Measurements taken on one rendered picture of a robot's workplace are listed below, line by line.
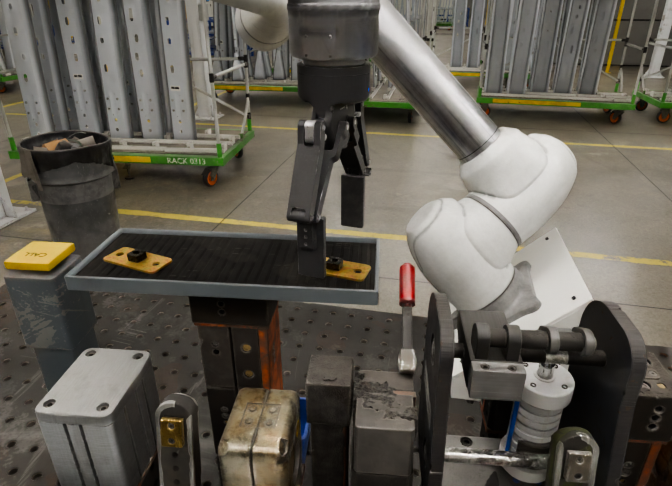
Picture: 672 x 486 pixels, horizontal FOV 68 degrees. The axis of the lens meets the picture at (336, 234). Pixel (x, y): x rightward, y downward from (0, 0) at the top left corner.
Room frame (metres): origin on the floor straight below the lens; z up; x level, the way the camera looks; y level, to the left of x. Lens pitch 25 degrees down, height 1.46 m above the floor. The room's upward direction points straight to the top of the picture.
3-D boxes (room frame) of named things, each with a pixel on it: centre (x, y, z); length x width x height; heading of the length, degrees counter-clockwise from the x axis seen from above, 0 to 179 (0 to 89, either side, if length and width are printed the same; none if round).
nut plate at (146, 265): (0.55, 0.25, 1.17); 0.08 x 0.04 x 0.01; 65
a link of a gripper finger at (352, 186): (0.59, -0.02, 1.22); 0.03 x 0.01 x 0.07; 70
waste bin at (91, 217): (2.83, 1.57, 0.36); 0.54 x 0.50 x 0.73; 168
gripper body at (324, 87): (0.53, 0.00, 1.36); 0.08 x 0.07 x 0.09; 160
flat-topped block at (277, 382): (0.55, 0.13, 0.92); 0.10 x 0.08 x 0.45; 85
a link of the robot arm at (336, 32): (0.53, 0.00, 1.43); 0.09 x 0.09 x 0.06
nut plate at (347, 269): (0.53, 0.00, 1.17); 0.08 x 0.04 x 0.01; 70
